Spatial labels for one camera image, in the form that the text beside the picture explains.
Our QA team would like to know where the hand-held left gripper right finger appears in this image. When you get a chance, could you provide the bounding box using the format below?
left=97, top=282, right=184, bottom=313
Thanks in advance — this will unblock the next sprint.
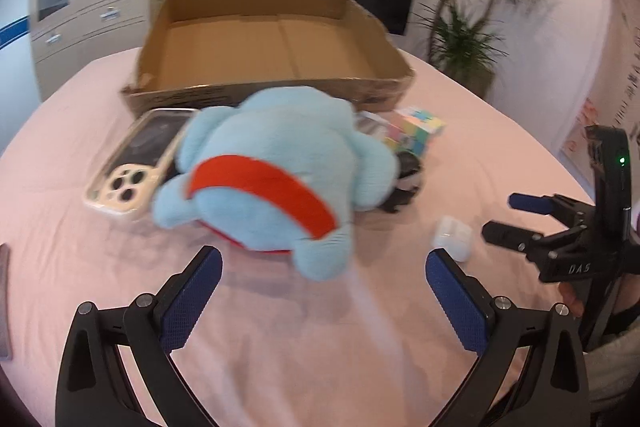
left=425, top=248, right=591, bottom=427

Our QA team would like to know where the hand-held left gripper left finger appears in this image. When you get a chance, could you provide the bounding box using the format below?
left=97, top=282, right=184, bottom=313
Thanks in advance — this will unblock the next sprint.
left=56, top=245, right=224, bottom=427

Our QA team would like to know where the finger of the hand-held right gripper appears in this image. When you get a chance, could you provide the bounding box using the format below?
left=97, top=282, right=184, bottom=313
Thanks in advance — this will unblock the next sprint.
left=481, top=220, right=556, bottom=260
left=508, top=193, right=576, bottom=225

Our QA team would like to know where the black round object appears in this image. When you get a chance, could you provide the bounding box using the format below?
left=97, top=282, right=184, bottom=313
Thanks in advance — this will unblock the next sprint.
left=380, top=152, right=426, bottom=214

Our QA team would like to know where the pastel puzzle cube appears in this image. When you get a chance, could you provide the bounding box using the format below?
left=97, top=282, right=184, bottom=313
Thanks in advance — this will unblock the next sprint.
left=385, top=106, right=447, bottom=156

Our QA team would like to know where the light blue plush toy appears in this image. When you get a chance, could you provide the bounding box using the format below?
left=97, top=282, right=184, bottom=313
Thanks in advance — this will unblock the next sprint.
left=151, top=86, right=401, bottom=283

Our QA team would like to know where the shallow cardboard box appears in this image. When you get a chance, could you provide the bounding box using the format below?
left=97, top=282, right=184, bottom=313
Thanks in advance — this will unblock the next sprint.
left=119, top=0, right=416, bottom=118

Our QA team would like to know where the person's right forearm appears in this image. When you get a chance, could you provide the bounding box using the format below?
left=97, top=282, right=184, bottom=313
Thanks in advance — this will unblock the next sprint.
left=582, top=307, right=640, bottom=410

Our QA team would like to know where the person's right hand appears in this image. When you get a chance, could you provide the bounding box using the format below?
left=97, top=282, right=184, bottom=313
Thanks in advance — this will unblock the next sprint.
left=557, top=279, right=588, bottom=320

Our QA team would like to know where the white earbuds case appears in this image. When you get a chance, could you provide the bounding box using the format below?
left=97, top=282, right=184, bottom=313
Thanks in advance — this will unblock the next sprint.
left=432, top=215, right=473, bottom=263

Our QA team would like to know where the clear beige phone case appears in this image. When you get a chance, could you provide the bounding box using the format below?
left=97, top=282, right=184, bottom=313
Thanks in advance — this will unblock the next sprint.
left=82, top=108, right=198, bottom=222

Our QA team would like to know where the clear plastic packet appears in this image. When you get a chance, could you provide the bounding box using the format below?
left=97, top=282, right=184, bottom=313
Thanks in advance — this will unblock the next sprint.
left=354, top=111, right=396, bottom=142

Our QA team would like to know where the potted palm plant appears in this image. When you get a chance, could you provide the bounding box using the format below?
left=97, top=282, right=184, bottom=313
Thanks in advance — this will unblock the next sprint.
left=415, top=0, right=563, bottom=98

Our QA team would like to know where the dark flat object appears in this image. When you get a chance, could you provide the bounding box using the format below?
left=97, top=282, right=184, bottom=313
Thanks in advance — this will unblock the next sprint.
left=0, top=244, right=13, bottom=360

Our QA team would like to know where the wall poster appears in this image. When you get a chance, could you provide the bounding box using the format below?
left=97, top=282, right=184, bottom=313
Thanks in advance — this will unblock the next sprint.
left=560, top=0, right=640, bottom=168

